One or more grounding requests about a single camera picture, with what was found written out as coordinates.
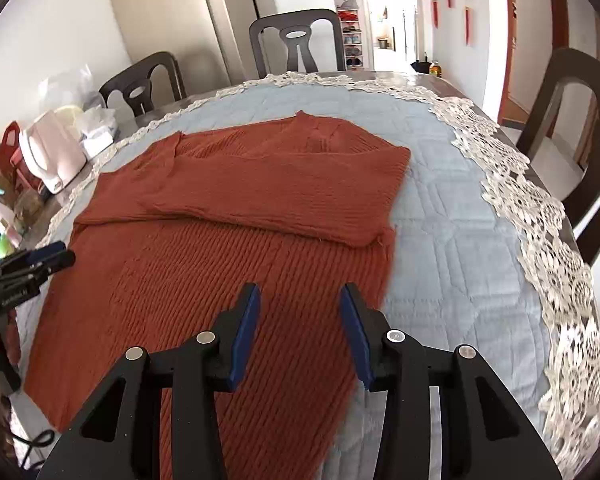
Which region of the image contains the black cable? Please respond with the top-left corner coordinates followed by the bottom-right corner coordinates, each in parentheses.
top-left (4, 424), bottom-right (56, 468)

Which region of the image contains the rust red knitted sweater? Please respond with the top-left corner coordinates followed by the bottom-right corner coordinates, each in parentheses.
top-left (24, 113), bottom-right (411, 479)

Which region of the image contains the pink white kettle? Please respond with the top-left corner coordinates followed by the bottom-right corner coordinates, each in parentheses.
top-left (19, 110), bottom-right (87, 195)

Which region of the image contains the white plastic bag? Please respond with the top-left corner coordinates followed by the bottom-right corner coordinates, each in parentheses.
top-left (44, 64), bottom-right (121, 158)

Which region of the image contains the red bag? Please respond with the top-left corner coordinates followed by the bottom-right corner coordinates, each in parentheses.
top-left (0, 122), bottom-right (31, 188)

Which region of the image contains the colourful clutter on table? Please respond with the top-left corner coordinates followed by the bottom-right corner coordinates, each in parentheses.
top-left (0, 171), bottom-right (44, 259)

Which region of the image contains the beige refrigerator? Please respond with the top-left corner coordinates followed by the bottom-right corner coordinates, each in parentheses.
top-left (110, 0), bottom-right (245, 96)

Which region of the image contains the dark chair at left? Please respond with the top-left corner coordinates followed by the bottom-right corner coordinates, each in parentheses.
top-left (99, 51), bottom-right (186, 117)

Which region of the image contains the dark chair at right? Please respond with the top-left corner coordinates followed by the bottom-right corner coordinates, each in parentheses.
top-left (516, 47), bottom-right (600, 264)

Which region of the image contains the shoe rack with shoes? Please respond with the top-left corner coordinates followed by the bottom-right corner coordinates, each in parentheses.
top-left (337, 0), bottom-right (364, 70)

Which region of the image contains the dark chair at far end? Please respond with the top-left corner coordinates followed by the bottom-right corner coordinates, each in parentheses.
top-left (249, 9), bottom-right (347, 78)

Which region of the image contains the yellow oil bottle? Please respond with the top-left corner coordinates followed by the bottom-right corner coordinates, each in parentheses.
top-left (429, 62), bottom-right (442, 78)

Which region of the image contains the white lace tablecloth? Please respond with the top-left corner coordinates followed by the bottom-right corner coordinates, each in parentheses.
top-left (45, 73), bottom-right (600, 479)

